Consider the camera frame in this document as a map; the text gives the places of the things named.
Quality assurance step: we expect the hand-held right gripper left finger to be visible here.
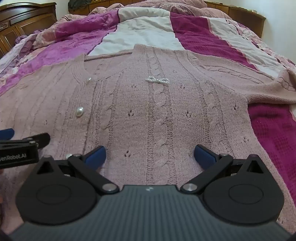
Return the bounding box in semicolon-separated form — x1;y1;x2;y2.
35;146;120;194

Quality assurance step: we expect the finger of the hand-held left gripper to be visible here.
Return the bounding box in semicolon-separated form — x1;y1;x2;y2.
0;128;15;141
23;133;51;149

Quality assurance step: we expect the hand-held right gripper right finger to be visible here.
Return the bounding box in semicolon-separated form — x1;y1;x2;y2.
180;144;266;194

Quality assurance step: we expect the pink knit cardigan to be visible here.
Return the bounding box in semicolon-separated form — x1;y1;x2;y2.
0;44;296;234

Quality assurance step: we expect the wooden headboard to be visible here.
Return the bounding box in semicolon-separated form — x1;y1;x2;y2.
0;2;57;58

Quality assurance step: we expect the magenta patchwork blanket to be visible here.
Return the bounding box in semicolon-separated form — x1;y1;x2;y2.
0;7;296;232

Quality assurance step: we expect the dark cloth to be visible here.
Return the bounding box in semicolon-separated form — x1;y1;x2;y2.
69;0;92;10

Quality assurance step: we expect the wooden bedside ledge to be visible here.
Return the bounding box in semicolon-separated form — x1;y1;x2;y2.
88;0;267;40

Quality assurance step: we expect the dusty pink comforter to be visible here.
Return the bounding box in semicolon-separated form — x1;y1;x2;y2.
55;0;233;22

